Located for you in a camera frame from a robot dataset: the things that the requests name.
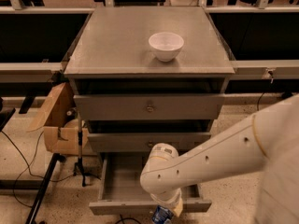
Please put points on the black table leg frame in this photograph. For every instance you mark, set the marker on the black table leg frame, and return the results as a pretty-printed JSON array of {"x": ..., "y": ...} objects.
[{"x": 39, "y": 185}]

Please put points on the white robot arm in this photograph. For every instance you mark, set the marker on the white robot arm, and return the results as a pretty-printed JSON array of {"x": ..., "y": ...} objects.
[{"x": 267, "y": 139}]

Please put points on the white ceramic bowl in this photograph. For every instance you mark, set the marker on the white ceramic bowl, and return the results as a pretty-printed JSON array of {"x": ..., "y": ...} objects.
[{"x": 166, "y": 46}]

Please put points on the grey metal rail left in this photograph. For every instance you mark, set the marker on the grey metal rail left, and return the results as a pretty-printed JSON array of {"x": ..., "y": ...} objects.
[{"x": 38, "y": 40}]

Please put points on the grey drawer cabinet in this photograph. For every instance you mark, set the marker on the grey drawer cabinet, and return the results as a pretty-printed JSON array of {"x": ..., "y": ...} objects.
[{"x": 113, "y": 56}]

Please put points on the black tripod stand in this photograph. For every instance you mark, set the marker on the black tripod stand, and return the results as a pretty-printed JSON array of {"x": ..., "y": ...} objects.
[{"x": 78, "y": 166}]

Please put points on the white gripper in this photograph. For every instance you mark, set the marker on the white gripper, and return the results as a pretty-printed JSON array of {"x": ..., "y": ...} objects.
[{"x": 167, "y": 200}]

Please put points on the bottom grey drawer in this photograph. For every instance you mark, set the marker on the bottom grey drawer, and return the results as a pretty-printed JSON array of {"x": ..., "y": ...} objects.
[{"x": 120, "y": 192}]

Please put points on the brown cardboard box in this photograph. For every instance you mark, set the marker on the brown cardboard box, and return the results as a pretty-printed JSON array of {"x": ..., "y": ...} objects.
[{"x": 57, "y": 118}]

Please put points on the top grey drawer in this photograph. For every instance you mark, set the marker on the top grey drawer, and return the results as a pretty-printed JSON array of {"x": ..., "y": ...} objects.
[{"x": 149, "y": 106}]

